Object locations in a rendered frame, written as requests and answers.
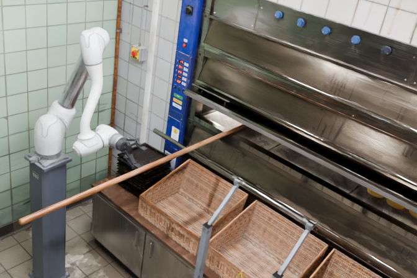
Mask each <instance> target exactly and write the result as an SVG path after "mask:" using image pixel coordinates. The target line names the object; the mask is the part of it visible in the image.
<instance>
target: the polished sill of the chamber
mask: <svg viewBox="0 0 417 278"><path fill-rule="evenodd" d="M194 121H195V122H197V123H199V124H201V125H203V126H204V127H206V128H208V129H209V130H211V131H213V132H215V133H217V134H220V133H222V132H225V131H227V130H228V129H227V128H225V127H223V126H221V125H219V124H218V123H216V122H214V121H212V120H210V119H208V118H206V117H204V116H203V115H200V114H199V115H196V116H194ZM224 138H226V139H227V140H230V141H232V142H233V143H235V144H237V145H239V146H240V147H242V148H244V149H246V150H248V151H250V152H252V153H253V154H255V155H257V156H259V157H260V158H262V159H264V160H266V161H268V162H270V163H271V164H273V165H275V166H277V167H278V168H281V169H282V170H284V171H286V172H288V173H289V174H291V175H293V176H295V177H297V178H299V179H300V180H302V181H304V182H306V183H307V184H309V185H311V186H313V187H315V188H317V189H319V190H320V191H322V192H324V193H325V194H328V195H330V196H332V197H333V198H335V199H337V200H338V201H340V202H342V203H344V204H346V205H348V206H350V207H351V208H353V209H355V210H357V211H358V212H360V213H362V214H364V215H366V216H368V217H369V218H371V219H373V220H375V221H376V222H379V223H380V224H382V225H384V226H386V227H387V228H389V229H391V230H393V231H395V232H397V233H398V234H400V235H402V236H404V237H405V238H408V239H409V240H411V241H413V242H415V243H416V244H417V230H416V229H414V228H412V227H410V226H409V225H407V224H405V223H403V222H401V221H399V220H397V219H396V218H393V217H391V216H390V215H388V214H386V213H384V212H382V211H381V210H379V209H377V208H375V207H373V206H371V205H369V204H367V203H365V202H364V201H362V200H360V199H358V198H356V197H354V196H353V195H351V194H348V193H347V192H345V191H343V190H341V189H339V188H337V187H336V186H334V185H332V184H330V183H328V182H326V181H324V180H322V179H320V178H319V177H317V176H315V175H313V174H311V173H309V172H308V171H306V170H304V169H302V168H300V167H298V166H296V165H294V164H292V163H291V162H289V161H287V160H285V159H283V158H281V157H280V156H277V155H275V154H274V153H272V152H270V151H268V150H266V149H264V148H263V147H261V146H259V145H257V144H255V143H253V142H251V141H249V140H247V139H245V138H244V137H242V136H240V135H238V134H236V133H235V132H233V133H231V134H229V135H227V136H225V137H224Z"/></svg>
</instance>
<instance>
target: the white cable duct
mask: <svg viewBox="0 0 417 278"><path fill-rule="evenodd" d="M158 10H159V0H153V9H152V16H151V29H150V42H149V49H148V61H147V69H146V81H145V94H144V101H143V113H142V121H141V133H140V143H141V144H142V143H145V139H146V127H147V120H148V108H149V102H150V90H151V78H152V71H153V59H154V53H155V41H156V29H157V22H158Z"/></svg>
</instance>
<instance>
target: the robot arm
mask: <svg viewBox="0 0 417 278"><path fill-rule="evenodd" d="M109 40H110V38H109V34H108V33H107V31H106V30H104V29H102V28H100V27H93V28H91V29H90V30H85V31H83V32H82V33H81V35H80V39H79V44H80V50H81V54H80V56H79V58H78V60H77V62H76V64H75V66H74V68H73V70H72V73H71V75H70V77H69V79H68V82H67V83H66V86H65V88H64V90H63V92H62V94H61V96H60V98H59V99H58V100H56V101H54V102H53V104H52V105H51V107H50V109H49V110H48V112H47V114H46V115H43V116H41V117H40V118H39V119H38V120H37V122H36V124H35V128H34V144H35V151H34V152H31V153H28V157H29V163H36V162H38V163H39V164H41V165H42V167H43V168H47V167H49V166H50V165H52V164H55V163H57V162H60V161H63V160H65V159H69V156H68V155H66V154H64V153H63V152H62V151H61V146H62V141H63V138H64V135H65V133H66V132H67V130H68V129H69V127H70V125H71V123H72V121H73V118H74V115H75V113H76V109H75V106H74V105H75V103H76V101H77V100H78V97H79V95H80V93H81V91H82V89H83V87H84V85H85V83H86V81H87V79H88V77H89V76H90V79H91V91H90V94H89V97H88V99H87V102H86V106H85V108H84V111H83V114H82V117H81V121H80V134H79V135H78V139H77V141H76V142H75V143H74V144H73V152H74V154H75V155H76V156H80V157H84V156H88V155H91V154H93V153H95V152H97V151H99V150H100V149H101V148H104V147H107V146H111V147H113V148H115V149H116V150H119V151H121V152H124V153H125V156H124V158H125V159H126V160H127V162H128V164H129V165H130V166H131V168H132V169H134V168H137V169H138V168H140V167H142V166H141V165H139V164H138V163H136V161H135V159H134V157H133V154H132V146H134V145H136V146H137V147H138V148H139V149H141V150H143V151H145V150H147V148H146V147H145V146H143V145H142V144H141V143H140V142H139V138H130V137H128V138H125V137H123V136H122V135H121V134H119V133H118V131H116V130H115V129H114V128H112V127H110V126H108V125H104V124H102V125H99V126H98V127H97V128H96V131H95V132H93V131H91V129H90V121H91V117H92V115H93V113H94V110H95V108H96V105H97V102H98V100H99V97H100V95H101V91H102V85H103V76H102V55H103V53H104V52H105V50H106V48H107V46H108V44H109ZM130 141H135V143H133V144H130ZM128 154H130V155H128Z"/></svg>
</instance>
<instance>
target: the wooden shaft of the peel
mask: <svg viewBox="0 0 417 278"><path fill-rule="evenodd" d="M245 127H247V126H245V125H243V124H241V125H239V126H237V127H234V128H231V129H229V130H227V131H225V132H222V133H220V134H218V135H215V136H213V137H210V138H208V139H206V140H204V141H201V142H199V143H196V144H194V145H192V146H189V147H187V148H184V149H183V150H180V151H178V152H175V153H173V154H171V155H168V156H166V157H164V158H161V159H159V160H157V161H154V162H152V163H150V164H147V165H145V166H142V167H140V168H138V169H135V170H133V171H130V172H129V173H126V174H124V175H121V176H119V177H116V178H115V179H112V180H110V181H107V182H105V183H103V184H100V185H98V186H96V187H93V188H91V189H88V190H86V191H84V192H82V193H79V194H77V195H74V196H72V197H70V198H68V199H65V200H62V201H61V202H58V203H56V204H53V205H51V206H49V207H46V208H44V209H41V210H39V211H37V212H35V213H32V214H30V215H28V216H25V217H23V218H21V219H19V224H21V225H24V224H26V223H28V222H31V221H32V220H35V219H37V218H40V217H42V216H44V215H46V214H49V213H51V212H54V211H56V210H58V209H60V208H62V207H65V206H67V205H69V204H72V203H74V202H76V201H78V200H81V199H83V198H85V197H87V196H90V195H92V194H95V193H96V192H99V191H101V190H104V189H106V188H108V187H110V186H113V185H115V184H117V183H120V182H122V181H124V180H126V179H129V178H131V177H133V176H136V175H137V174H140V173H142V172H145V171H147V170H149V169H151V168H154V167H156V166H158V165H160V164H163V163H165V162H167V161H170V160H172V159H174V158H177V157H178V156H181V155H184V154H186V153H188V152H190V151H192V150H195V149H197V148H200V147H201V146H204V145H206V144H208V143H211V142H213V141H215V140H218V139H220V138H222V137H225V136H227V135H229V134H231V133H233V132H236V131H238V130H241V129H242V128H245Z"/></svg>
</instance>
